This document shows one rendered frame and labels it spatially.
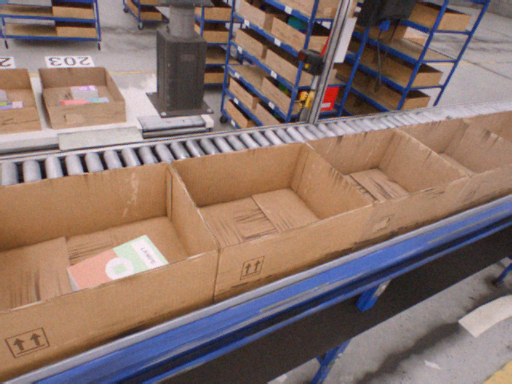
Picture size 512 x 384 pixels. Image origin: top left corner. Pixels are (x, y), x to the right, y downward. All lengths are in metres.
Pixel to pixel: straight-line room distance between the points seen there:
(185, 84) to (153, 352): 1.24
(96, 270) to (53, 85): 1.31
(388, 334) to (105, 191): 1.58
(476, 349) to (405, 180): 1.20
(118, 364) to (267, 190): 0.61
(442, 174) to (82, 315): 1.02
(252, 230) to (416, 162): 0.61
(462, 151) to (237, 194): 0.98
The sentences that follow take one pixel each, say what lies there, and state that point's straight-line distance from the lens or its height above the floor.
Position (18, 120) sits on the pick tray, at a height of 0.80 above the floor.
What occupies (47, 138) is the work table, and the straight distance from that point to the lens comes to 1.55.
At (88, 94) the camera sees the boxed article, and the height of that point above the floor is 0.79.
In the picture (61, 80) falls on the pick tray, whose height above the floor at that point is 0.79.
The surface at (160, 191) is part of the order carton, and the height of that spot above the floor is 0.97.
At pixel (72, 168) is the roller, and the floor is 0.75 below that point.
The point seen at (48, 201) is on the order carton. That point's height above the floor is 1.00.
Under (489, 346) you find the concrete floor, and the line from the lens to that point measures 2.31.
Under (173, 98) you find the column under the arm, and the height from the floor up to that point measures 0.83.
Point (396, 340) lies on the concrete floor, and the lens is 2.02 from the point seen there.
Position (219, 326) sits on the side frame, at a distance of 0.71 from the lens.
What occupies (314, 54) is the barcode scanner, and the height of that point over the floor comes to 1.08.
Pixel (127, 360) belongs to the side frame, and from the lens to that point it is 0.68.
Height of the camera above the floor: 1.52
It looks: 38 degrees down
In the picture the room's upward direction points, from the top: 12 degrees clockwise
